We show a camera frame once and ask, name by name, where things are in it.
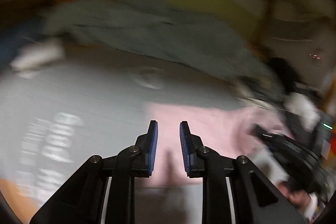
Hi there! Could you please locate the blue garment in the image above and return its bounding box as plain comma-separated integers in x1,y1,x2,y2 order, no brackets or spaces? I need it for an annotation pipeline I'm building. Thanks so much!
0,19,41,70

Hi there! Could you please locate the right hand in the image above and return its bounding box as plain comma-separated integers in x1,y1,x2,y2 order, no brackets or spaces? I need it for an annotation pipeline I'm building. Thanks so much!
276,181,317,213

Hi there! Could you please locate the wall power socket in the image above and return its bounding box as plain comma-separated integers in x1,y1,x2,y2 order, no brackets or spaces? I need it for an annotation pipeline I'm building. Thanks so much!
309,52,322,60

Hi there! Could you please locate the small white folded cloth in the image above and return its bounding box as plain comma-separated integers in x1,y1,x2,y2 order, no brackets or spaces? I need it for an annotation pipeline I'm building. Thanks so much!
10,38,66,72

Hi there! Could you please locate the pink printed t-shirt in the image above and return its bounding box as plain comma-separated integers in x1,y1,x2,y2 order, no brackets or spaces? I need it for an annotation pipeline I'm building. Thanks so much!
141,103,292,188

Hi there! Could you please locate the grey-green blanket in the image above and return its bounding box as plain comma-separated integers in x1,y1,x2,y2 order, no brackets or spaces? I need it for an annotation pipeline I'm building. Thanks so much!
43,0,275,81

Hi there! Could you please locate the white plastic bag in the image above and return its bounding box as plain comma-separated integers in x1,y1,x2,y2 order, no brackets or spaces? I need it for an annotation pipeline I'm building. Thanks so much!
284,93,320,132

